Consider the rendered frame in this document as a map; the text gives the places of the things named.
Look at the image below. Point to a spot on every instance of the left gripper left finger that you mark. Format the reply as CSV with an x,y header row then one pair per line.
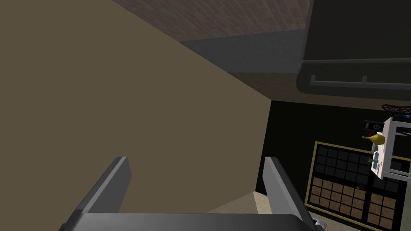
x,y
109,189

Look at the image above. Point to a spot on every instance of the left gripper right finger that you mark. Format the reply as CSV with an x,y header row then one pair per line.
x,y
281,189

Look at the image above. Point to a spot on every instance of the gold-framed grid window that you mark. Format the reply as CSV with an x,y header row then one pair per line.
x,y
346,186

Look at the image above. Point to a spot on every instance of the white shelf with yellow vase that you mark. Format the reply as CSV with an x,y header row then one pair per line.
x,y
388,150

